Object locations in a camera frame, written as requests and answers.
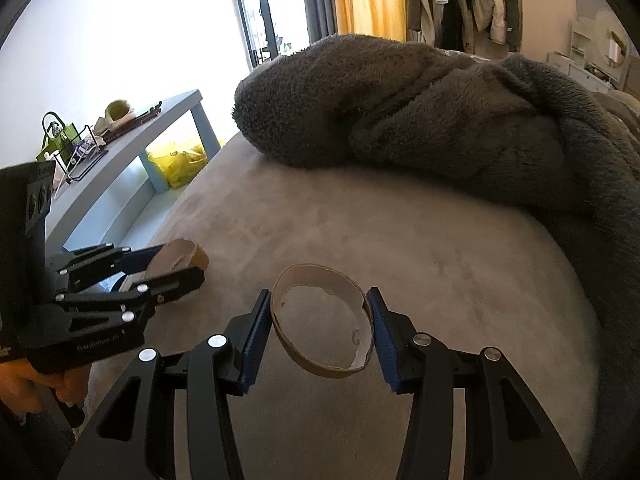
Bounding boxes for person's left hand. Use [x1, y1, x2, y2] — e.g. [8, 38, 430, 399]
[0, 359, 92, 417]

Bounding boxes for small cardboard tape ring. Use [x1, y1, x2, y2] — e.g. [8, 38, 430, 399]
[144, 237, 211, 281]

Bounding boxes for large cardboard tape ring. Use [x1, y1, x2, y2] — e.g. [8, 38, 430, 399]
[269, 262, 376, 380]

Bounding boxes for light blue low table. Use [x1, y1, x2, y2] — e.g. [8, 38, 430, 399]
[46, 90, 220, 255]

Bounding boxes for white vanity dresser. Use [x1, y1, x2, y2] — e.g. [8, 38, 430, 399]
[547, 10, 631, 93]

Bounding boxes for dark grey fleece blanket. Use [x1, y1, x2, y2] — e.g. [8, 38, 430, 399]
[232, 35, 639, 469]

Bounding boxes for grey bed mattress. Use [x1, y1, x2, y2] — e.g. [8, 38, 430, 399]
[145, 136, 598, 479]

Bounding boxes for black wire stand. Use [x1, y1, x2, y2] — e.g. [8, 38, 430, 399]
[53, 125, 107, 184]

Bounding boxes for brown wooden sticks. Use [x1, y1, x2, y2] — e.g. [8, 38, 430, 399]
[102, 101, 163, 144]

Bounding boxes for yellow plastic bag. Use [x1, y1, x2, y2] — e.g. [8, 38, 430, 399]
[148, 142, 208, 190]

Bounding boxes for green tote bag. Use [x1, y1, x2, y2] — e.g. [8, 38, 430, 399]
[36, 112, 80, 165]

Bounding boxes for hanging clothes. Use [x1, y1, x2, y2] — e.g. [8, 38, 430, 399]
[406, 0, 524, 54]

